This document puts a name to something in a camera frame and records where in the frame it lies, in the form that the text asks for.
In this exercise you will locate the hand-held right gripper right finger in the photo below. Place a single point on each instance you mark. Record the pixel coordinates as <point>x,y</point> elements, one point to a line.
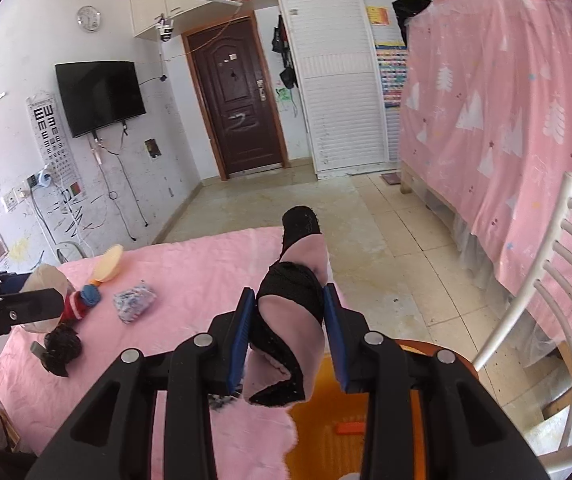
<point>337,342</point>

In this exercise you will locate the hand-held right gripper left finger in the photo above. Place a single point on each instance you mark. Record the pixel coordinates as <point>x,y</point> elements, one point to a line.
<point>238,342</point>

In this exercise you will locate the black and pink sock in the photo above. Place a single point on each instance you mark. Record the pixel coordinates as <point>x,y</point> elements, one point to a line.
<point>291,320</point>

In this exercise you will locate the orange plastic bin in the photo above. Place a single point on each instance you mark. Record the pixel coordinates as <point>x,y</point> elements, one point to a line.
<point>326,440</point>

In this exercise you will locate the black fluffy cloth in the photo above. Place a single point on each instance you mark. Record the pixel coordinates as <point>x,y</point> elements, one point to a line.
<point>61,347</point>

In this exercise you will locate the pink tablecloth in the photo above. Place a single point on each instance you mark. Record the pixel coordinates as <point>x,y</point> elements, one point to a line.
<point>191,270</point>

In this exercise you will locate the cream round brush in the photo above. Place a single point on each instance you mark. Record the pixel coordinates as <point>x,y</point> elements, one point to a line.
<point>108,262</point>

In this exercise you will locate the grey rolled sock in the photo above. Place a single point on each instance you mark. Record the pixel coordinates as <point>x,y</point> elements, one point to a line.
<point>133,304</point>

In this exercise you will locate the eye chart poster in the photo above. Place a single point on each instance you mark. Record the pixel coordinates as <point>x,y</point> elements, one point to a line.
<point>53,140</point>

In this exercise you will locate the small floor mat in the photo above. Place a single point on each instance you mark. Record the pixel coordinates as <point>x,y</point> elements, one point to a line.
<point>391,179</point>

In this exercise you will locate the white slatted chair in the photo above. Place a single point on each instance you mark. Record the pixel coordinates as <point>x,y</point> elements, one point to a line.
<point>561,240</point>

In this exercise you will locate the dark brown door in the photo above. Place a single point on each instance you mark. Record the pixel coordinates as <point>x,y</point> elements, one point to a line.
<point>238,95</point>

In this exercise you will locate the white louvered wardrobe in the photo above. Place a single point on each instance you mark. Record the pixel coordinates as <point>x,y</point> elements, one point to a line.
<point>338,85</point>

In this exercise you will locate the pink tree print curtain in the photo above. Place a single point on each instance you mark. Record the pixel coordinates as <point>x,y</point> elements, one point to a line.
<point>506,135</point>

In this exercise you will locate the colourful chart poster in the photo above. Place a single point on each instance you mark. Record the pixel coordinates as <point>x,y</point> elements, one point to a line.
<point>391,75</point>

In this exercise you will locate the black hanging bags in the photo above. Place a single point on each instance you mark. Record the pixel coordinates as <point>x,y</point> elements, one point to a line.
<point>283,55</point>

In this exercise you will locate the black clothing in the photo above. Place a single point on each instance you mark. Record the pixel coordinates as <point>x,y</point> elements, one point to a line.
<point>408,15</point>

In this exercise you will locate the white wall outlet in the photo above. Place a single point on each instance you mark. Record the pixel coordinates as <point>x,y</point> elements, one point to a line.
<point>15,199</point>

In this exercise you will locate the brown wall box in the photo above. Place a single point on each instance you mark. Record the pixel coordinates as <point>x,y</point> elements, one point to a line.
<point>152,148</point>

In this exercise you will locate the black wall television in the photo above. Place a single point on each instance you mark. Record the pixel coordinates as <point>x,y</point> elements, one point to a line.
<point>98,97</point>

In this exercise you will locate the round wall clock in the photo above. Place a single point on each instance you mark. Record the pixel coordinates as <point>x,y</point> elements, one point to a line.
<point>89,18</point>

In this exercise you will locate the white security camera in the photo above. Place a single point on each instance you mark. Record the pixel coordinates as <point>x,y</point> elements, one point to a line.
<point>165,30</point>

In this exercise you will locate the yellow wall poster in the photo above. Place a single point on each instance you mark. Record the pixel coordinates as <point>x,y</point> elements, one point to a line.
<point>378,16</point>

